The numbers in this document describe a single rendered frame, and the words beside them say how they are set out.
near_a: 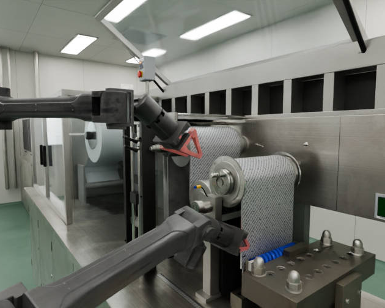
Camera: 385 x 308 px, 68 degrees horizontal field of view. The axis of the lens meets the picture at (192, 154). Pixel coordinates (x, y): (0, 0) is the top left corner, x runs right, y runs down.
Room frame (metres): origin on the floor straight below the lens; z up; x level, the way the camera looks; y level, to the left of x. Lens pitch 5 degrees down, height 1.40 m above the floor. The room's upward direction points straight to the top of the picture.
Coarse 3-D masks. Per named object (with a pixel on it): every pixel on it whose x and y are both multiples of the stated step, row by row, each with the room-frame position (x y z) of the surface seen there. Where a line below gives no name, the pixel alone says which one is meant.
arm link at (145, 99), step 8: (136, 96) 0.68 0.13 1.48; (144, 96) 0.64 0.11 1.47; (136, 104) 0.63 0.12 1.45; (144, 104) 0.63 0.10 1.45; (152, 104) 0.64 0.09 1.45; (136, 112) 0.63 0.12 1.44; (144, 112) 0.63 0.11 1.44; (152, 112) 0.64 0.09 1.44; (160, 112) 0.65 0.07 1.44; (144, 120) 0.65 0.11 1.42; (152, 120) 0.64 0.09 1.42
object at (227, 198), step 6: (222, 162) 0.81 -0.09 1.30; (216, 168) 0.83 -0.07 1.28; (228, 168) 0.79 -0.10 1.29; (234, 168) 0.77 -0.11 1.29; (294, 168) 0.91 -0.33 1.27; (234, 174) 0.77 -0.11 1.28; (234, 180) 0.77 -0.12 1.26; (294, 180) 0.91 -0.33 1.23; (234, 186) 0.77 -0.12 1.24; (234, 192) 0.77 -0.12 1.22; (222, 198) 0.81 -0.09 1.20; (228, 198) 0.79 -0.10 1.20; (234, 198) 0.77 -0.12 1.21
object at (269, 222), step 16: (256, 208) 0.79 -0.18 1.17; (272, 208) 0.83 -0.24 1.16; (288, 208) 0.88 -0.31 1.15; (256, 224) 0.79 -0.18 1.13; (272, 224) 0.83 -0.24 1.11; (288, 224) 0.88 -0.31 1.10; (256, 240) 0.79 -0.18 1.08; (272, 240) 0.84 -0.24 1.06; (288, 240) 0.89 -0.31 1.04; (240, 256) 0.76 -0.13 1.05; (256, 256) 0.79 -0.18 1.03
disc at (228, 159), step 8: (216, 160) 0.84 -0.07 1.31; (224, 160) 0.81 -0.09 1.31; (232, 160) 0.78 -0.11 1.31; (224, 168) 0.81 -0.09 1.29; (240, 168) 0.76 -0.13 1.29; (240, 176) 0.76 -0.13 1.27; (240, 184) 0.76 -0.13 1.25; (240, 192) 0.76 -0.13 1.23; (232, 200) 0.78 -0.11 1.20; (240, 200) 0.76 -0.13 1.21
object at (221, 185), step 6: (222, 174) 0.78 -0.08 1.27; (228, 174) 0.77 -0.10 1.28; (216, 180) 0.81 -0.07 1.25; (222, 180) 0.79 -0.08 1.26; (228, 180) 0.77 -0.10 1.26; (216, 186) 0.80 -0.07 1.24; (222, 186) 0.79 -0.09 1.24; (228, 186) 0.77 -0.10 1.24; (216, 192) 0.81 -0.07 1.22; (222, 192) 0.78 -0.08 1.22; (228, 192) 0.77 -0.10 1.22
